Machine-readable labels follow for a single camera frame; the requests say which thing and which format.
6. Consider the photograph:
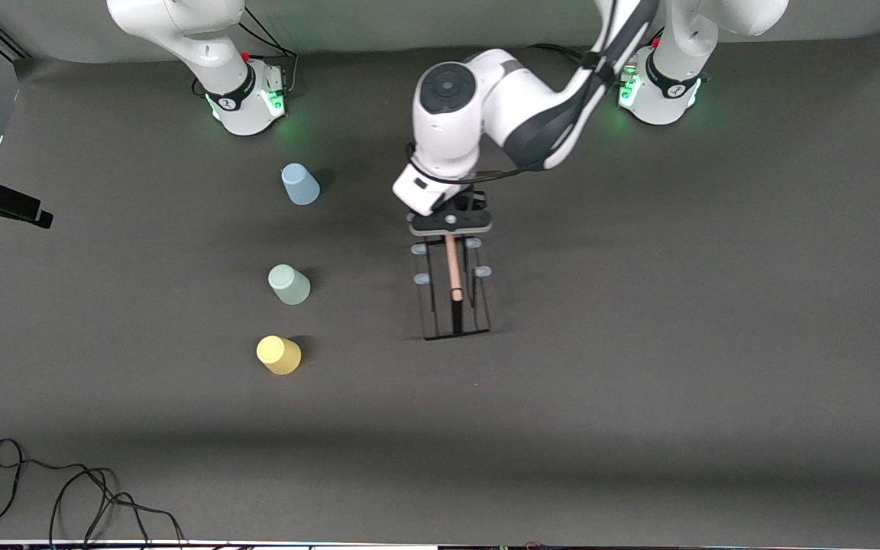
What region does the black wire cup holder rack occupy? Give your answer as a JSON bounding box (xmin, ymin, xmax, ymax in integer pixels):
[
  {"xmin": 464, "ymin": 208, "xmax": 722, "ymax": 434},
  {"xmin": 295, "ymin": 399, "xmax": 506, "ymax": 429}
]
[{"xmin": 409, "ymin": 231, "xmax": 493, "ymax": 341}]

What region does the pale green plastic cup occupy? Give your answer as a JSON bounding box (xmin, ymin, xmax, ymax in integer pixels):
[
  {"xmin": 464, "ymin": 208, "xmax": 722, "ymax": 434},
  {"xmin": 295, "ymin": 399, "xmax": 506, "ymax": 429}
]
[{"xmin": 268, "ymin": 264, "xmax": 312, "ymax": 306}]

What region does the yellow plastic cup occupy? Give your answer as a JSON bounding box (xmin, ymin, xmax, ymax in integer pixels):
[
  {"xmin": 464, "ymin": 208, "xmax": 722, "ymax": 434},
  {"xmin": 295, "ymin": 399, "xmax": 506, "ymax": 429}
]
[{"xmin": 256, "ymin": 335, "xmax": 303, "ymax": 376}]

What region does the light blue plastic cup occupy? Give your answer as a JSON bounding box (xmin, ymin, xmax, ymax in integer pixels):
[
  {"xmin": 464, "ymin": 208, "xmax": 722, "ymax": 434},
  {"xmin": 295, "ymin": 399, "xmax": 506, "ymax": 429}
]
[{"xmin": 281, "ymin": 163, "xmax": 321, "ymax": 205}]

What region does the dark grey table mat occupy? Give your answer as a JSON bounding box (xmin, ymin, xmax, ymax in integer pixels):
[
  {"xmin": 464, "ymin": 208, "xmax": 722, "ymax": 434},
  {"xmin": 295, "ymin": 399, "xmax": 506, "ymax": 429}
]
[{"xmin": 0, "ymin": 29, "xmax": 880, "ymax": 545}]

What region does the black left arm base cable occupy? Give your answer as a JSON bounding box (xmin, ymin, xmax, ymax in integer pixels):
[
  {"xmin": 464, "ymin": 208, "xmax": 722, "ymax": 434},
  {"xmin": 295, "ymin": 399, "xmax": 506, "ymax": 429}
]
[{"xmin": 528, "ymin": 42, "xmax": 590, "ymax": 66}]

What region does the black arm base cable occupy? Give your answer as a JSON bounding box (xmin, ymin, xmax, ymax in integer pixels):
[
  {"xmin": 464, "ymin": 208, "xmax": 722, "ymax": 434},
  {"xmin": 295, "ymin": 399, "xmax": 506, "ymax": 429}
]
[
  {"xmin": 238, "ymin": 6, "xmax": 299, "ymax": 96},
  {"xmin": 528, "ymin": 42, "xmax": 590, "ymax": 66}
]

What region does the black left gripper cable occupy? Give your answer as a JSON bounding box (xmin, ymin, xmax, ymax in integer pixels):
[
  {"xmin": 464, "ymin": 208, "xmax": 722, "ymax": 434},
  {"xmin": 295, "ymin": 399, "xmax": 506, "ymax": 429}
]
[{"xmin": 406, "ymin": 0, "xmax": 662, "ymax": 184}]

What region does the black right arm base cable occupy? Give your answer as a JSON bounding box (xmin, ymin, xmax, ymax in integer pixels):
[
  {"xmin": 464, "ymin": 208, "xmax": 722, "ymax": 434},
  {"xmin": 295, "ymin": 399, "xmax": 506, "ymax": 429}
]
[{"xmin": 238, "ymin": 6, "xmax": 299, "ymax": 96}]

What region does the thin black loose cable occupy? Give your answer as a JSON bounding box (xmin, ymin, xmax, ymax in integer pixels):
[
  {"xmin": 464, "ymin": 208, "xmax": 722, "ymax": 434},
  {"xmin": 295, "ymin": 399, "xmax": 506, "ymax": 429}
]
[
  {"xmin": 0, "ymin": 438, "xmax": 116, "ymax": 542},
  {"xmin": 49, "ymin": 467, "xmax": 185, "ymax": 549}
]

